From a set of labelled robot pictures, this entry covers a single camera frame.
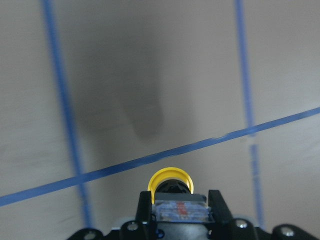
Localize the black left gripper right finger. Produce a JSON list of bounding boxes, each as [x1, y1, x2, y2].
[[208, 190, 258, 240]]

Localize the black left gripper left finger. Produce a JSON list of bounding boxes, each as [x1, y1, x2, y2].
[[119, 191, 157, 240]]

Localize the yellow push button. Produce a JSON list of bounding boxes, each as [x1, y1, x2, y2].
[[147, 167, 213, 224]]

